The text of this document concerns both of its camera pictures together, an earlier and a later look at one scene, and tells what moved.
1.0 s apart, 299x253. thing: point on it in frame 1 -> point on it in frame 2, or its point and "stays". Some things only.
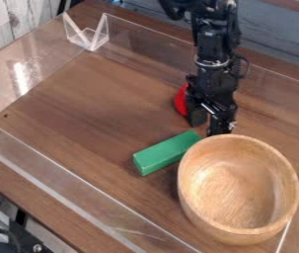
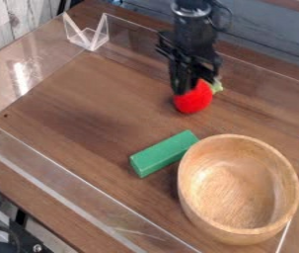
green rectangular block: (164, 153) stays
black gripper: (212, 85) -> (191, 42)
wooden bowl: (238, 189) stays
